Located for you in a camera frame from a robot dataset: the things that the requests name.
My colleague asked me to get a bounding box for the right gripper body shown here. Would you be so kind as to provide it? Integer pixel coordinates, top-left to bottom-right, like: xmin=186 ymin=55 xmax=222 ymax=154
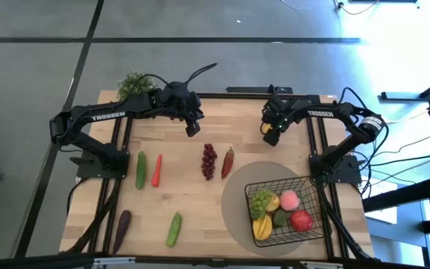
xmin=261 ymin=94 xmax=306 ymax=132

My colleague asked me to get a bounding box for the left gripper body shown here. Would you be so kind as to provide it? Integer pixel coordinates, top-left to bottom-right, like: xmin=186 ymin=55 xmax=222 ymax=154
xmin=161 ymin=81 xmax=206 ymax=123

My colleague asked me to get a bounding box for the red grape bunch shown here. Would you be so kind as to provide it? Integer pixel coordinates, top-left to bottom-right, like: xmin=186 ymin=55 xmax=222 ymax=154
xmin=200 ymin=143 xmax=219 ymax=182

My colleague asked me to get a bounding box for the orange carrot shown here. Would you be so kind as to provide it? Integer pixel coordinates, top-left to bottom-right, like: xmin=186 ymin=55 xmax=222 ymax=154
xmin=151 ymin=154 xmax=163 ymax=188

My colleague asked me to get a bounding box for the pink peach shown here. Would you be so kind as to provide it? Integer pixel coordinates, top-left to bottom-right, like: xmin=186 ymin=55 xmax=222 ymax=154
xmin=279 ymin=189 xmax=301 ymax=212

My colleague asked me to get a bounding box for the watermelon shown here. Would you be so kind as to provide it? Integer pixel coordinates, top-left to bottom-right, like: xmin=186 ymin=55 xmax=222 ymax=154
xmin=249 ymin=189 xmax=274 ymax=220

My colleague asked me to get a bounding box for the yellow pear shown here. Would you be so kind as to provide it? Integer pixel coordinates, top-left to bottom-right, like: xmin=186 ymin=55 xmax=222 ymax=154
xmin=265 ymin=194 xmax=281 ymax=213

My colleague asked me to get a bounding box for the green avocado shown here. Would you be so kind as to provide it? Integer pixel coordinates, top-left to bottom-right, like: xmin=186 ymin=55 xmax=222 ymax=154
xmin=272 ymin=208 xmax=288 ymax=229

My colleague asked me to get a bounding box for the red apple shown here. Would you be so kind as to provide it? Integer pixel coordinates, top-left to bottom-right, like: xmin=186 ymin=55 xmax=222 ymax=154
xmin=289 ymin=209 xmax=314 ymax=233

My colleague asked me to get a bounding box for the yellow starfruit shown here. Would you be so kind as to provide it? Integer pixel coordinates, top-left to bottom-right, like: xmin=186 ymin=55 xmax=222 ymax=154
xmin=252 ymin=214 xmax=274 ymax=241

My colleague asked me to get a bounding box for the light green bitter gourd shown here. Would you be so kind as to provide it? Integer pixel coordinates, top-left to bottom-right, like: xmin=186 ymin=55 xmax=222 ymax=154
xmin=165 ymin=211 xmax=183 ymax=248

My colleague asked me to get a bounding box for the black flat bar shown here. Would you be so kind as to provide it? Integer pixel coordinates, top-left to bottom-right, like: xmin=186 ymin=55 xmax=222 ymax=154
xmin=225 ymin=85 xmax=294 ymax=95

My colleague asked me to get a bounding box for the potted green plant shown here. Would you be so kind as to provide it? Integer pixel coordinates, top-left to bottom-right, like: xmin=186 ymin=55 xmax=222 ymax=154
xmin=116 ymin=70 xmax=156 ymax=102

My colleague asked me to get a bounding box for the dark green cucumber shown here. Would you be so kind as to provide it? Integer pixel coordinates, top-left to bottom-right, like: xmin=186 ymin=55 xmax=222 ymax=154
xmin=135 ymin=150 xmax=148 ymax=191

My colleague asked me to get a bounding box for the round grey mat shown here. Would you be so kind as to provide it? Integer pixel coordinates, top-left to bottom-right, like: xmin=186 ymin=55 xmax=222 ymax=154
xmin=221 ymin=161 xmax=326 ymax=259

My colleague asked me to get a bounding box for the purple eggplant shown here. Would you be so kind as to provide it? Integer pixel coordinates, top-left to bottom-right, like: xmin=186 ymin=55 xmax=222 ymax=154
xmin=112 ymin=209 xmax=132 ymax=255

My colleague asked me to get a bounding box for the black floor stand beam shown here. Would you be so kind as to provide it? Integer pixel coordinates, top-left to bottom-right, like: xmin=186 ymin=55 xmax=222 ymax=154
xmin=381 ymin=70 xmax=430 ymax=101

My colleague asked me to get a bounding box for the black slanted furniture beam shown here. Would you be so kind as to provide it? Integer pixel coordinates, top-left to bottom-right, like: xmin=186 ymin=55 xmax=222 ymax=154
xmin=362 ymin=175 xmax=430 ymax=213

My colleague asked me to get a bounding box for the black table edge beam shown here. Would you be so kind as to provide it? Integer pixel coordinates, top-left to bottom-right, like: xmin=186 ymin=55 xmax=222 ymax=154
xmin=0 ymin=253 xmax=430 ymax=269

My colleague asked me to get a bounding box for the black crosswise frame rail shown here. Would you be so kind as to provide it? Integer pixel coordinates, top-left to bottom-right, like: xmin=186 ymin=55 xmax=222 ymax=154
xmin=196 ymin=92 xmax=320 ymax=101

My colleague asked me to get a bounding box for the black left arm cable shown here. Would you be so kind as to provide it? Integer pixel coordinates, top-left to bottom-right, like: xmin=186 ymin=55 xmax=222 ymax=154
xmin=125 ymin=62 xmax=219 ymax=102

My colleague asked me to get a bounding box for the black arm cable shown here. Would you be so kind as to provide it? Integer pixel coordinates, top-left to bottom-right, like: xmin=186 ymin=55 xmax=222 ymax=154
xmin=125 ymin=62 xmax=219 ymax=102
xmin=337 ymin=87 xmax=391 ymax=165

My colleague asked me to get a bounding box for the black wire basket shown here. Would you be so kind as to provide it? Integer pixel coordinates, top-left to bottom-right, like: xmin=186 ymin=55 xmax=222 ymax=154
xmin=243 ymin=175 xmax=326 ymax=248

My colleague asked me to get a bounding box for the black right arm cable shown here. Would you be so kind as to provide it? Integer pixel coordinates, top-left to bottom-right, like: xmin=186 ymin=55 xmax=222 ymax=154
xmin=337 ymin=87 xmax=391 ymax=165

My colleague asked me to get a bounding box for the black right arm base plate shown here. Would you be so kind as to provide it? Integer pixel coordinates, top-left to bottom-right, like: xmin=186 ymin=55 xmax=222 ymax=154
xmin=309 ymin=153 xmax=362 ymax=185

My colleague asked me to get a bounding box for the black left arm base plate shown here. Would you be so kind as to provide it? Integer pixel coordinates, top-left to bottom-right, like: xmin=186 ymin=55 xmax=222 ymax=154
xmin=69 ymin=149 xmax=131 ymax=179

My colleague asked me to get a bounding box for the black lengthwise frame rail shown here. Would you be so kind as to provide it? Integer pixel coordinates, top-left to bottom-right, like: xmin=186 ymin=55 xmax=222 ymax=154
xmin=316 ymin=111 xmax=354 ymax=259
xmin=87 ymin=117 xmax=122 ymax=255
xmin=305 ymin=111 xmax=336 ymax=259
xmin=102 ymin=117 xmax=134 ymax=255

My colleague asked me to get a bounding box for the grey metal bracket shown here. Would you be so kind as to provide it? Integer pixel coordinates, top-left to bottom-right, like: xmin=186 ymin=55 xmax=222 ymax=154
xmin=92 ymin=256 xmax=137 ymax=267
xmin=299 ymin=260 xmax=345 ymax=269

